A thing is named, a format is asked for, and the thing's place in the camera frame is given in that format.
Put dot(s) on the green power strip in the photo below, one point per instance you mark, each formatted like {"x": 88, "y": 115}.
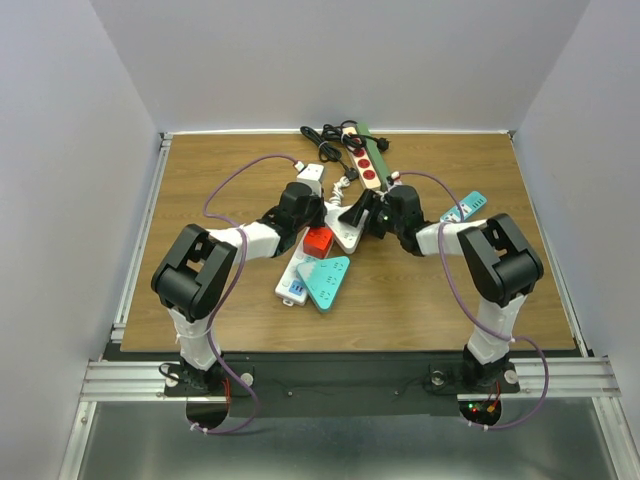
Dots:
{"x": 375, "y": 155}

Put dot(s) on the white multicolour power strip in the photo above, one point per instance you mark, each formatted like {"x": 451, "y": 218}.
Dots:
{"x": 290, "y": 288}

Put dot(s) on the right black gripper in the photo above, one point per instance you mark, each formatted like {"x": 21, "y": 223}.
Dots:
{"x": 371, "y": 201}

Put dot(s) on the small teal power strip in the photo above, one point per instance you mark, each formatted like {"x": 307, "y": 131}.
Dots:
{"x": 467, "y": 207}

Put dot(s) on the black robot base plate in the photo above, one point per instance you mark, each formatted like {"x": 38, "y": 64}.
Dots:
{"x": 342, "y": 384}

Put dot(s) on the aluminium table edge rail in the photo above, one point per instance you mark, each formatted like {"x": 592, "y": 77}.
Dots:
{"x": 121, "y": 317}

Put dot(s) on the teal triangular power strip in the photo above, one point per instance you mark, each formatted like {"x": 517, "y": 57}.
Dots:
{"x": 322, "y": 279}

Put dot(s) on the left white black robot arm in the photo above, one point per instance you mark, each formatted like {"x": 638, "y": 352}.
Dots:
{"x": 201, "y": 267}

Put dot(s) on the front aluminium frame rail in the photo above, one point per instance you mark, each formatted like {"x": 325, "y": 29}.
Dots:
{"x": 122, "y": 381}

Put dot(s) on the beige red-socket power strip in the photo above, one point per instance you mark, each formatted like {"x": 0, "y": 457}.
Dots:
{"x": 356, "y": 146}

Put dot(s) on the red cube plug adapter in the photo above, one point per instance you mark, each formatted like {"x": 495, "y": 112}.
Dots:
{"x": 318, "y": 242}

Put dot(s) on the white triangular power strip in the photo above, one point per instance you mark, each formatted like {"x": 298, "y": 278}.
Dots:
{"x": 345, "y": 235}

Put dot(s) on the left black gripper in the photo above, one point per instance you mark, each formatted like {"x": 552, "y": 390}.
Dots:
{"x": 319, "y": 205}

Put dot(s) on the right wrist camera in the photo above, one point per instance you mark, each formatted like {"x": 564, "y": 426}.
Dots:
{"x": 392, "y": 181}

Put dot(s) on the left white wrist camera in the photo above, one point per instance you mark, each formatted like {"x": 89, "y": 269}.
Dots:
{"x": 311, "y": 175}

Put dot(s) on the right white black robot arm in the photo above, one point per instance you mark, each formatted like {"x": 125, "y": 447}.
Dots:
{"x": 502, "y": 264}

